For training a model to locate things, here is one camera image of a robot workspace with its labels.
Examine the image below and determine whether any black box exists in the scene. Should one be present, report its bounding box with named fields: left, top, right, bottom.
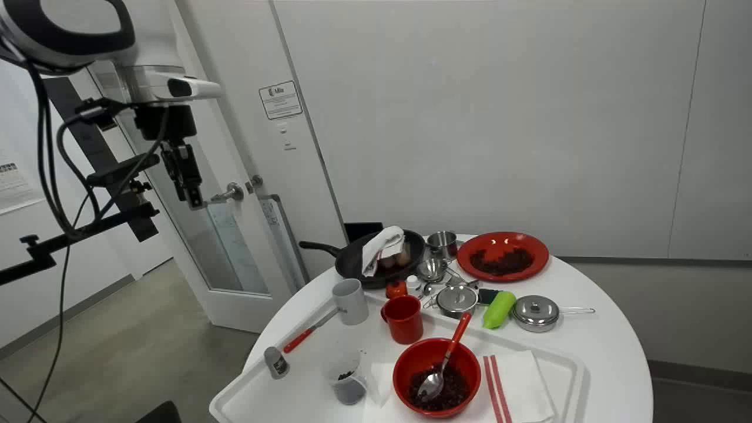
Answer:
left=344, top=222, right=384, bottom=243

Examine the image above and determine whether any steel pot with lid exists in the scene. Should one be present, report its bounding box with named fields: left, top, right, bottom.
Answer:
left=435, top=284, right=480, bottom=320

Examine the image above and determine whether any white paper sign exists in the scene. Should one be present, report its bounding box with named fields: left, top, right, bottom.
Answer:
left=259, top=80, right=304, bottom=121

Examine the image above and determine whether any wall poster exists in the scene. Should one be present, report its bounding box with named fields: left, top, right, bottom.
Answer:
left=0, top=150, right=46, bottom=216

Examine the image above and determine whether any knife with red handle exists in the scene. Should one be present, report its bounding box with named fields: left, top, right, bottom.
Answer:
left=283, top=309, right=340, bottom=354

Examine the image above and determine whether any heap of dark beans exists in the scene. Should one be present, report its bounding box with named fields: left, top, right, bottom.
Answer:
left=469, top=247, right=535, bottom=276

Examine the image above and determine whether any white door with glass pane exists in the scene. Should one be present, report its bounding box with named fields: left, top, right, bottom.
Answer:
left=88, top=0, right=348, bottom=334

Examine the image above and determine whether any red mug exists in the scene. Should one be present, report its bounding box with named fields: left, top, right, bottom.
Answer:
left=380, top=295, right=424, bottom=345

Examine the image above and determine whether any red plate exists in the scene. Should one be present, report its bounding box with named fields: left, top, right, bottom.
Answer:
left=456, top=231, right=550, bottom=283

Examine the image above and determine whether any red bowl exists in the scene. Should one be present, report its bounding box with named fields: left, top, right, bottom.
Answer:
left=392, top=337, right=483, bottom=419

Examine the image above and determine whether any green plastic bottle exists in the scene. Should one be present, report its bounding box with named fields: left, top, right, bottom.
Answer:
left=482, top=291, right=517, bottom=330

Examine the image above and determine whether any white mug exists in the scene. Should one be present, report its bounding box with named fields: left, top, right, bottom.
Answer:
left=332, top=278, right=370, bottom=326

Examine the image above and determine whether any white napkin with red stripes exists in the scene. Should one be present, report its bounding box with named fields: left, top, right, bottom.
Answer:
left=482, top=350, right=556, bottom=423

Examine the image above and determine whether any white tray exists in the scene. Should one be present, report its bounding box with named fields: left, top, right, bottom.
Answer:
left=209, top=293, right=586, bottom=423

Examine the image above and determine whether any steel pan with lid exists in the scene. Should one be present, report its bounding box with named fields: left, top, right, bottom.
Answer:
left=511, top=295, right=596, bottom=334

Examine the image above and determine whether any black frying pan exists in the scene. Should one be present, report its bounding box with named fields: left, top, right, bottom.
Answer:
left=298, top=229, right=426, bottom=290

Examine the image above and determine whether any small grey shaker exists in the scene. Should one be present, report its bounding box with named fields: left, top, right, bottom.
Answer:
left=263, top=346, right=290, bottom=380

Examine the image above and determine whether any clear jar with beans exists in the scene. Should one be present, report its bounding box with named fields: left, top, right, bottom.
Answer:
left=324, top=351, right=370, bottom=407

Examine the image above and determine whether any steel cup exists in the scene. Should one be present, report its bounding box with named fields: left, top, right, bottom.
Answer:
left=426, top=231, right=459, bottom=261

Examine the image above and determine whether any silver door handle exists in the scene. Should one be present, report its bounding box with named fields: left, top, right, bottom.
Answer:
left=210, top=175, right=264, bottom=205

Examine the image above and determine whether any white cloth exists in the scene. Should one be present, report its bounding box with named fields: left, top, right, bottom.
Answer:
left=361, top=226, right=407, bottom=277

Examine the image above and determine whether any spoon with orange handle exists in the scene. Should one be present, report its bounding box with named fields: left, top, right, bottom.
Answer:
left=417, top=312, right=473, bottom=403

